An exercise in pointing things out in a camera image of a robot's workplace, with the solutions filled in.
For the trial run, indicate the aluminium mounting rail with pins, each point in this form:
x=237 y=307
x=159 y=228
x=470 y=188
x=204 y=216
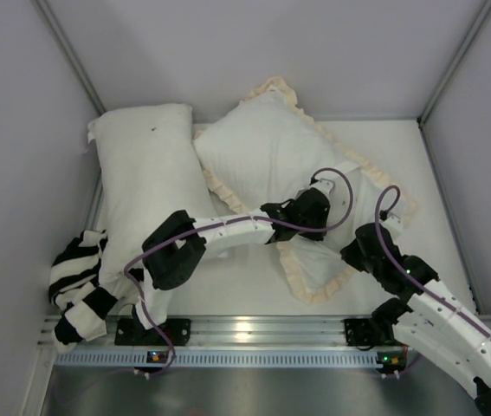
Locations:
x=234 y=331

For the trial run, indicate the perforated grey cable duct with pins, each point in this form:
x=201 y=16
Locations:
x=237 y=358

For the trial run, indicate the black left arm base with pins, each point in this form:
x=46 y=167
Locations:
x=129 y=332

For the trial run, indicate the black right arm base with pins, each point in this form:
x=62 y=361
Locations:
x=368 y=333

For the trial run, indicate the aluminium frame post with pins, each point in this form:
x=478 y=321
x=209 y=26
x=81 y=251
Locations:
x=461 y=52
x=54 y=26

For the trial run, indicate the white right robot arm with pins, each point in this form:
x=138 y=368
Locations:
x=421 y=314

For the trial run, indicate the right aluminium frame post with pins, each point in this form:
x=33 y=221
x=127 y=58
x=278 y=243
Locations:
x=461 y=52

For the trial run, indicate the black and white striped pillowcase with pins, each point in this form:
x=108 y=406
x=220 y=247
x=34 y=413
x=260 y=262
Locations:
x=74 y=288

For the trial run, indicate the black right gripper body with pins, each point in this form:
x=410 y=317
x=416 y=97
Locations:
x=371 y=241

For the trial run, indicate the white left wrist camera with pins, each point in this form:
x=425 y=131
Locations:
x=325 y=186

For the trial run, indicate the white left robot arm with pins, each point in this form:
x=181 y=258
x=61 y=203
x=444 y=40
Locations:
x=175 y=249

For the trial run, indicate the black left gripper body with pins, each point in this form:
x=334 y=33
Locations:
x=314 y=208

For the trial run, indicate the left aluminium frame post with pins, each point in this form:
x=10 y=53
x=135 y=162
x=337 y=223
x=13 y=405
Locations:
x=54 y=26

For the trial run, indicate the bare white pillow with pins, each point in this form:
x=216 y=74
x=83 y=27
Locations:
x=149 y=169

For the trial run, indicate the grey pillowcase with cream frill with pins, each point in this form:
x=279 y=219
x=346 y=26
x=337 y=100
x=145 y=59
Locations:
x=265 y=151

